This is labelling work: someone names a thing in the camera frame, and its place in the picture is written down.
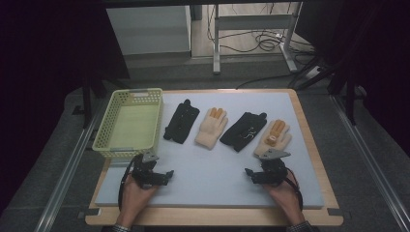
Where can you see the white power strip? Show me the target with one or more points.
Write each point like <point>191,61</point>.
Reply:
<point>313,72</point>

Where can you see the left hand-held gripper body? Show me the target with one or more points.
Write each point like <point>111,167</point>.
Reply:
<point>143,172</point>

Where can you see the black tripod legs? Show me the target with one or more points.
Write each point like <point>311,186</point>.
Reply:
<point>311,69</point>

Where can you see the dark curtain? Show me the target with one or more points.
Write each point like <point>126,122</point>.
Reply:
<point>38,48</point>
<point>374,48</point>

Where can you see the grey cabinet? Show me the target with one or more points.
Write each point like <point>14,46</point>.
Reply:
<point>148,30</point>

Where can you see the person's left hand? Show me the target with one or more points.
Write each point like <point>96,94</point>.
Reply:
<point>135,196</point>

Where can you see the white metal desk frame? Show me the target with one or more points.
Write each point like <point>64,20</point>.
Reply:
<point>253,22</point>

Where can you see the person's right hand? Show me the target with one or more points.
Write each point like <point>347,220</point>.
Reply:
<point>283,195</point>

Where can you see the black glove with white print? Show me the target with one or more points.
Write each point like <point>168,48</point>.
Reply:
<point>241,130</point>

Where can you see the beige knit glove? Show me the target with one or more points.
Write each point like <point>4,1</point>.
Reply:
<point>211,130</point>

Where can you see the plain black glove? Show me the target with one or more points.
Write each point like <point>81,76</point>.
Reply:
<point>182,122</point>

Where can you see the black stand post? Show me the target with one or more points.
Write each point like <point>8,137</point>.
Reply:
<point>86,103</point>
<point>351,100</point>

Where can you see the white foam mat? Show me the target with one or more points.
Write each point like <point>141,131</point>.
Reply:
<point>209,183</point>

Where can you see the pale green plastic basket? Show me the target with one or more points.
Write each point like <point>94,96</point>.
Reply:
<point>129,125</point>

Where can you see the beige glove with orange tag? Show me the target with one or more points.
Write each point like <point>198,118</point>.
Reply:
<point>281,137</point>

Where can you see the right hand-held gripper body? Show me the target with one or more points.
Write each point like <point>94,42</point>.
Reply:
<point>274,170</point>

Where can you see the aluminium rail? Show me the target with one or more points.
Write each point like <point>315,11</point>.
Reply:
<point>370,167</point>
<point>69,174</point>

